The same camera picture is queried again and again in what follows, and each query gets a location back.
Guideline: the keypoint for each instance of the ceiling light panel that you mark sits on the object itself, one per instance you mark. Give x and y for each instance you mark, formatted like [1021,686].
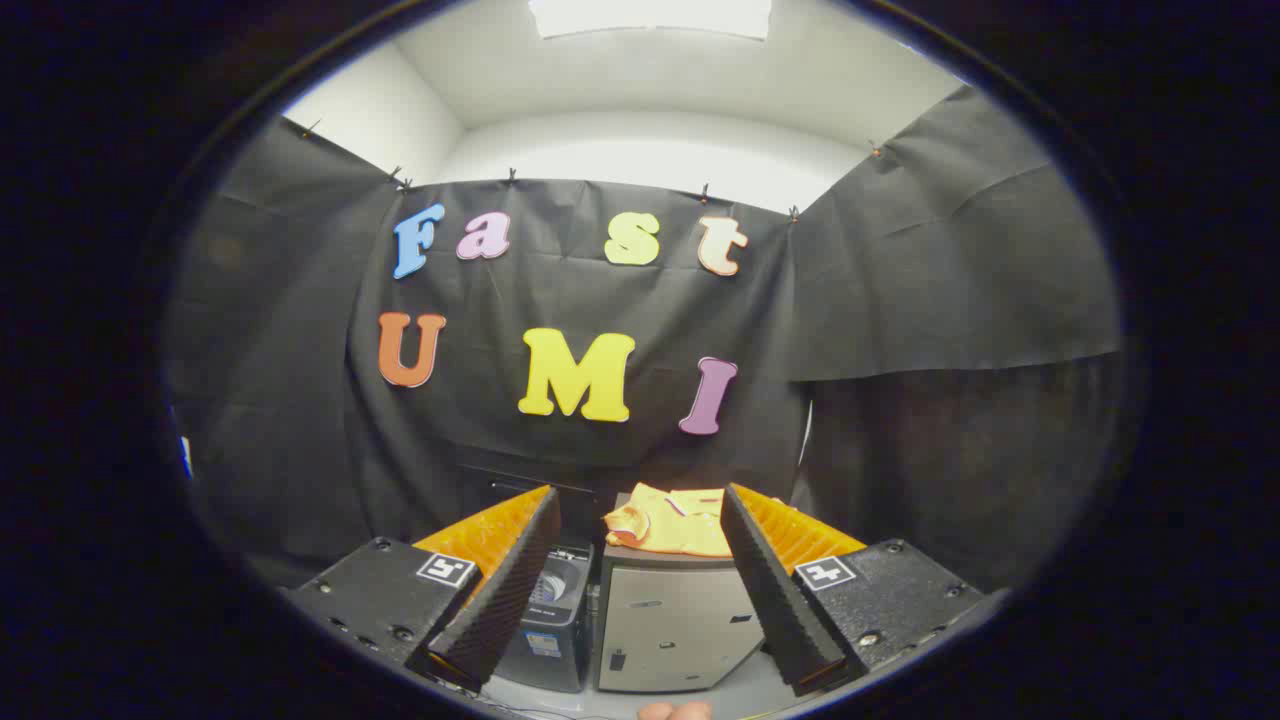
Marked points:
[650,15]

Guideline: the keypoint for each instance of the dark grey washing machine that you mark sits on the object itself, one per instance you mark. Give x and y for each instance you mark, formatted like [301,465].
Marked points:
[550,630]

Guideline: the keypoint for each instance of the orange polo shirt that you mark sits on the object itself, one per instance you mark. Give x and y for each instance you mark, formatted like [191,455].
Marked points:
[670,525]

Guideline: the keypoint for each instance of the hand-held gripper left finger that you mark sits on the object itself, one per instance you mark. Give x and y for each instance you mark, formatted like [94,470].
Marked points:
[505,590]

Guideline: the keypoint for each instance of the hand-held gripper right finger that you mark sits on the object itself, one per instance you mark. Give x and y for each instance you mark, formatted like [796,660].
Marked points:
[770,590]

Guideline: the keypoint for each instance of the grey cabinet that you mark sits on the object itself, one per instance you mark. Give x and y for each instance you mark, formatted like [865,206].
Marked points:
[670,620]

